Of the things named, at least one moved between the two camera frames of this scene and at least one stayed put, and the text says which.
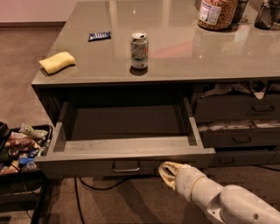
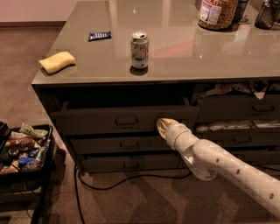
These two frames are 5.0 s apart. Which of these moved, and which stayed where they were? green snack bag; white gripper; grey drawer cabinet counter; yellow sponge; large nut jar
Moved: white gripper
Stayed: grey drawer cabinet counter; yellow sponge; large nut jar; green snack bag
